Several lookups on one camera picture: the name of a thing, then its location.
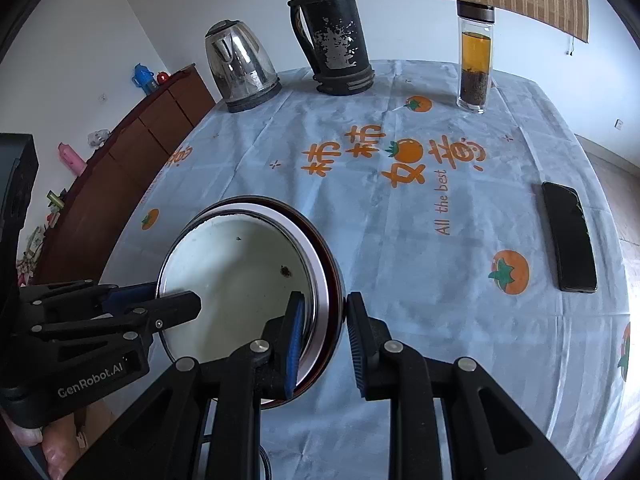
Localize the pink thermos bottle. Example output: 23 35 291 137
57 142 87 176

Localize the worn black thermos flask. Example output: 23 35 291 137
283 0 375 97

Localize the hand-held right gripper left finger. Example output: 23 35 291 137
82 291 307 480

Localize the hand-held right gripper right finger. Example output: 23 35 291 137
346 291 582 480

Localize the blue child's water bottle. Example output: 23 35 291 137
131 63 156 95

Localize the stainless steel electric kettle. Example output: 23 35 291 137
204 20 283 113

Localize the black smartphone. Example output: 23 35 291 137
541 181 598 294

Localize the glass tea bottle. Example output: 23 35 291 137
456 1 497 114

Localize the stainless steel bowl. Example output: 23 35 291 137
156 195 347 411

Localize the person's left hand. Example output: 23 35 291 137
0 407 83 480

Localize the brown wooden sideboard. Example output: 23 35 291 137
17 64 217 286

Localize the light blue printed tablecloth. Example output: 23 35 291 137
100 58 632 480

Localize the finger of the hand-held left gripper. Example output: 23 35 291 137
20 279 157 314
31 290 203 346

